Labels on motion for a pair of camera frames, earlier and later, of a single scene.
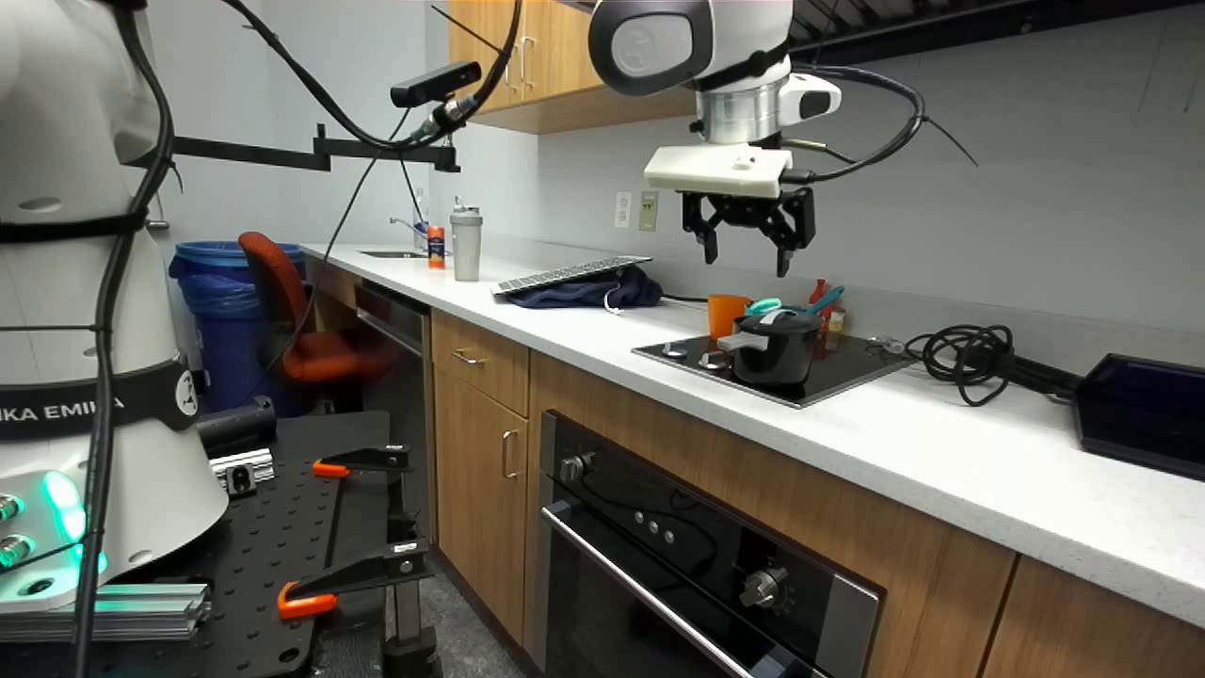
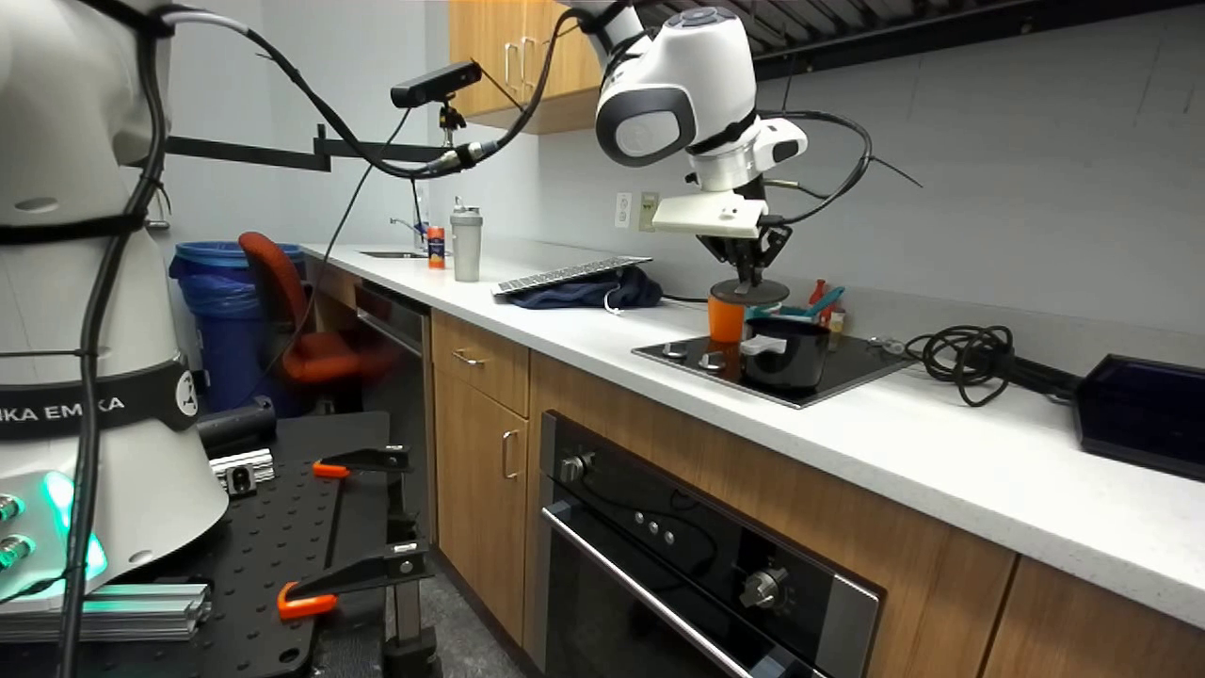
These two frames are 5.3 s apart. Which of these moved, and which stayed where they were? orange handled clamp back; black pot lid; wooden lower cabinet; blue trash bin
Moved: black pot lid
Stayed: wooden lower cabinet; blue trash bin; orange handled clamp back
